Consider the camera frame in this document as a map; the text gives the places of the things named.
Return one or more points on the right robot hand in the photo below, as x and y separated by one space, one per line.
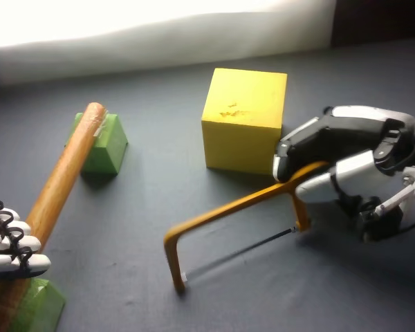
349 131

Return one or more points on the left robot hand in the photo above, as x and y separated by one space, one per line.
7 249

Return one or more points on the round wooden rod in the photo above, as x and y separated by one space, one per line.
64 173

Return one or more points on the yellow frame hand saw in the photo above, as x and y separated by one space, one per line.
228 208

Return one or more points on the green wooden support block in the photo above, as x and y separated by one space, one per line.
41 307
109 148

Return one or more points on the yellow wooden cube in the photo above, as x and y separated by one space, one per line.
242 121

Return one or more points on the white backdrop sheet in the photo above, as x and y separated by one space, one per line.
159 34

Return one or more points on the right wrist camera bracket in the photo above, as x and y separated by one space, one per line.
384 221

